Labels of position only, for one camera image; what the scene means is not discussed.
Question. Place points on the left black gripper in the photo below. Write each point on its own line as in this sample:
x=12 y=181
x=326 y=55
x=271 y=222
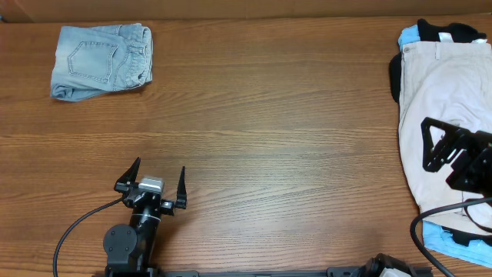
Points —
x=167 y=206

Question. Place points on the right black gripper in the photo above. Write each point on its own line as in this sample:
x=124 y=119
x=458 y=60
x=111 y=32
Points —
x=448 y=145

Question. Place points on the light blue denim shorts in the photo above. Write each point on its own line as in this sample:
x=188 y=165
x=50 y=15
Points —
x=94 y=61

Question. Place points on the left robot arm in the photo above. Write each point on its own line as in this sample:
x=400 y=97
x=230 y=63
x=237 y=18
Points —
x=129 y=246

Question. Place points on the beige pink shorts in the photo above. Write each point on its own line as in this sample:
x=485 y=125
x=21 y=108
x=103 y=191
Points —
x=442 y=96

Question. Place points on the light blue garment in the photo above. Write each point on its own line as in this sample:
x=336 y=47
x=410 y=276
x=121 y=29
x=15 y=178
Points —
x=443 y=73

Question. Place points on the black garment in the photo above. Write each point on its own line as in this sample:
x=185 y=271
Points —
x=396 y=77

